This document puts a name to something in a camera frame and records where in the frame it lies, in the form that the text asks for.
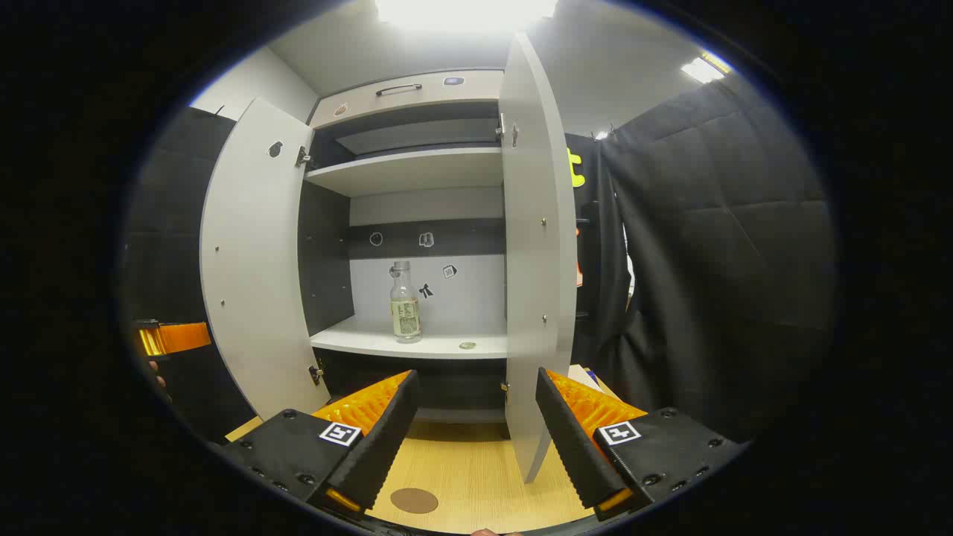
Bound grey cabinet door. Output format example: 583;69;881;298
200;97;332;421
497;31;579;483

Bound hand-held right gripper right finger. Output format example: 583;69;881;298
535;367;745;522

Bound round brown coaster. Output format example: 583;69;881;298
390;488;439;514

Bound large ceiling light panel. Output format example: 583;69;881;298
372;0;559;34

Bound small ceiling light panel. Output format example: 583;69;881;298
680;51;734;84

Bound black backdrop cloth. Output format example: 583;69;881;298
123;106;258;440
564;74;838;444

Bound white paper booklet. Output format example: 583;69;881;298
567;363;620;399

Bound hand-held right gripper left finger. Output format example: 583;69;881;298
220;370;421;520

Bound grey cabinet shelf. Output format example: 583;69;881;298
304;147;506;198
309;316;509;360

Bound clear glass bottle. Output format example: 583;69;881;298
389;260;424;344

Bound grey cabinet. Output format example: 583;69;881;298
298;68;513;440

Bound grey cabinet drawer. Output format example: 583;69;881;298
309;69;506;131

